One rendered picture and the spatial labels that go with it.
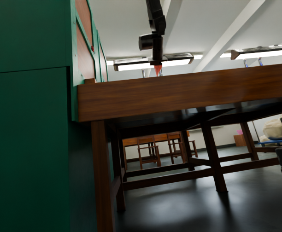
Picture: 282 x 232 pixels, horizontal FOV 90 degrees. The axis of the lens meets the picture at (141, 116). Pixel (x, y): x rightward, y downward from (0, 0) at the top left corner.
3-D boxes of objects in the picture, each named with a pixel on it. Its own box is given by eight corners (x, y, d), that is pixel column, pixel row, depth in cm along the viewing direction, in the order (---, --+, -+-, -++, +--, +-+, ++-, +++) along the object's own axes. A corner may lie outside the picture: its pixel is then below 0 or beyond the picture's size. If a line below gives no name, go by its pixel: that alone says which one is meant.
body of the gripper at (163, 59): (147, 60, 82) (147, 47, 78) (164, 59, 83) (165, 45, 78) (149, 64, 77) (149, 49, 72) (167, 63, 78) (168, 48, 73)
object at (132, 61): (195, 58, 108) (192, 49, 110) (113, 65, 103) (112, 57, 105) (190, 64, 116) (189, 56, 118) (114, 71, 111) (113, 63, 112)
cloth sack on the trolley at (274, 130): (320, 134, 272) (311, 115, 281) (287, 140, 261) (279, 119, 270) (287, 137, 326) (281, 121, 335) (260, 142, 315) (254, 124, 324)
